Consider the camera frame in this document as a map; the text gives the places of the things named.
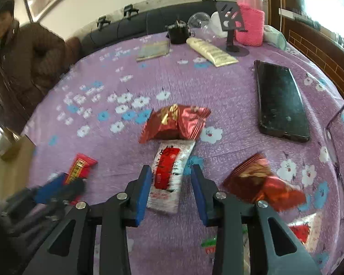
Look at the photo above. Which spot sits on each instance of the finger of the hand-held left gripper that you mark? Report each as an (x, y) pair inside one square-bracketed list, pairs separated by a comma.
[(71, 192), (50, 187)]

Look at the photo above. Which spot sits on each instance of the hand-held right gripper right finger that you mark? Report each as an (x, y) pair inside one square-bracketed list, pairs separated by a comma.
[(199, 193)]

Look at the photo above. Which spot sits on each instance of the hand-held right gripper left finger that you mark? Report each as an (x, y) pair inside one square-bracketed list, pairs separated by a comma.
[(144, 193)]

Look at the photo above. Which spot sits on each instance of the white red-label snack packet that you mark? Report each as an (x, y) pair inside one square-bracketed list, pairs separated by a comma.
[(304, 229), (169, 174)]

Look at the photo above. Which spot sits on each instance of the cardboard box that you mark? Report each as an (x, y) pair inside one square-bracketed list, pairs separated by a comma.
[(13, 169)]

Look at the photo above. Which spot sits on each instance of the dark red foil snack packet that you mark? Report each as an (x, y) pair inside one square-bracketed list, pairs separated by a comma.
[(175, 123), (261, 183)]

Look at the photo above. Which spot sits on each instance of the clear green candy packet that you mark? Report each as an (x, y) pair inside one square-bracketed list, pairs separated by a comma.
[(209, 245)]

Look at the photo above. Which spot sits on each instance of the purple floral tablecloth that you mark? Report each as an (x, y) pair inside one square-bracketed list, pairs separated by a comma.
[(218, 86)]

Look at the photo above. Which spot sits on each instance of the black smartphone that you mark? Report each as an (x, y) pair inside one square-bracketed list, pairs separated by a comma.
[(281, 100)]

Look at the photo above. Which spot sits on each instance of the eyeglasses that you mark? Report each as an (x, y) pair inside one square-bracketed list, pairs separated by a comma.
[(332, 154)]

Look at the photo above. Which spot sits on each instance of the brown sofa cushion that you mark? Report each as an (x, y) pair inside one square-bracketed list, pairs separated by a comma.
[(73, 48)]

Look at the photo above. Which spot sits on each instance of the cream tube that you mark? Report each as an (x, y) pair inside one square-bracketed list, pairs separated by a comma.
[(212, 51)]

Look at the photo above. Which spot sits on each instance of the grey-green booklet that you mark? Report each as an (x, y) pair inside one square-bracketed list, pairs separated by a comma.
[(153, 51)]

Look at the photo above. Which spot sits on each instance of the black round container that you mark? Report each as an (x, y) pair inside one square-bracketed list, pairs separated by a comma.
[(177, 34)]

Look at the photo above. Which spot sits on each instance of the dark sofa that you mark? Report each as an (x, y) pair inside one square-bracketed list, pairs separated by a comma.
[(146, 23)]

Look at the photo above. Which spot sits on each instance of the clear glass bowl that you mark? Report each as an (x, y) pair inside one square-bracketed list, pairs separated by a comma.
[(199, 21)]

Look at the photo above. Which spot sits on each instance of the black clamp device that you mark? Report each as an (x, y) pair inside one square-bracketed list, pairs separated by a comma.
[(130, 11), (103, 22)]

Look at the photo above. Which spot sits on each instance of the bottle in pink knit sleeve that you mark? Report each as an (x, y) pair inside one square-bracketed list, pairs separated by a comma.
[(250, 23)]

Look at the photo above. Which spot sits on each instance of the black phone stand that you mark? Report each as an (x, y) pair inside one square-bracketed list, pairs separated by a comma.
[(229, 17)]

